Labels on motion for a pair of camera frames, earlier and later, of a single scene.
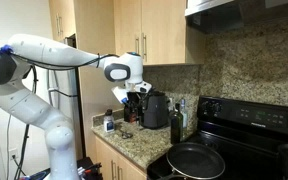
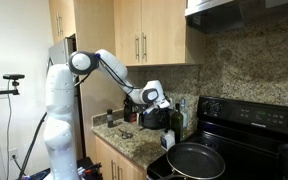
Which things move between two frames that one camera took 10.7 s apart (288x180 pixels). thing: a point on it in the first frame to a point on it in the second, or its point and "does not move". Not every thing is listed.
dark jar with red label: x=130 y=114 does not move
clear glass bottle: x=184 y=114 does not move
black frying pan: x=194 y=160 does not move
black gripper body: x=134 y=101 to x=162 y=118
